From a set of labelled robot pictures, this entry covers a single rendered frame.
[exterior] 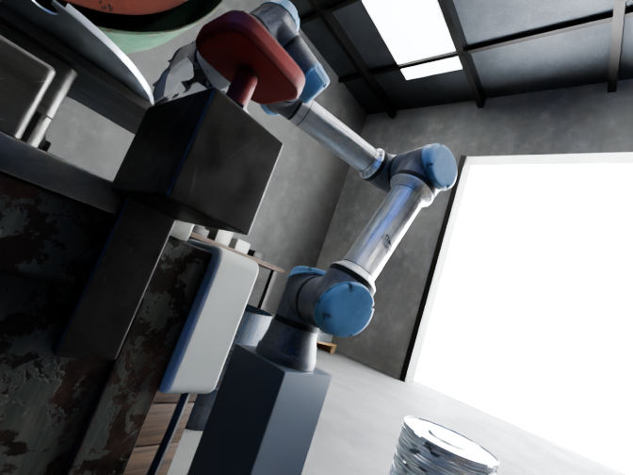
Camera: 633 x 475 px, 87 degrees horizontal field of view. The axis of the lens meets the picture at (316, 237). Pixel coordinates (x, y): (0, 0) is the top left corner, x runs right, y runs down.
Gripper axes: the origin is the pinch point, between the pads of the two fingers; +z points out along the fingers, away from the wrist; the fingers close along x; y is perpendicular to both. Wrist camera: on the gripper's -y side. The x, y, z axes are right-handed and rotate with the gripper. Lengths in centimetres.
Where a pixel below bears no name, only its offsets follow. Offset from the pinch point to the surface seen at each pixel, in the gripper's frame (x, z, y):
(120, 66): 6.4, 7.1, -10.4
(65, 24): 11.4, 9.4, -11.0
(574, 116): -263, -456, -13
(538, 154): -287, -409, 16
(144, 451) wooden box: -68, 48, 29
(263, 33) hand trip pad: 4.9, 9.3, -35.3
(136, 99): 2.6, 6.1, -6.4
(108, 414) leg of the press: -12.0, 32.1, -26.0
